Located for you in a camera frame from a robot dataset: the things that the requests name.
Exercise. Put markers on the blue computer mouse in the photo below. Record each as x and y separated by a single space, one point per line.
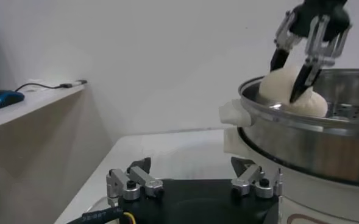
2 99

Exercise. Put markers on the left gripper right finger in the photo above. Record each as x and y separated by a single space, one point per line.
249 176

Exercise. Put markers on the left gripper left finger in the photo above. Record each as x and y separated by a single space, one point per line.
142 179

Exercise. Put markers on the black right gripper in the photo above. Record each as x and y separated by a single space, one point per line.
319 10

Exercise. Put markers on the stainless steel steamer basket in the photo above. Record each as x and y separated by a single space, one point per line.
304 152

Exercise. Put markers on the white side table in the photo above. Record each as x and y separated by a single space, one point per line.
30 103

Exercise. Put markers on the white steamed baozi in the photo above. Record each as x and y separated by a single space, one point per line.
276 88

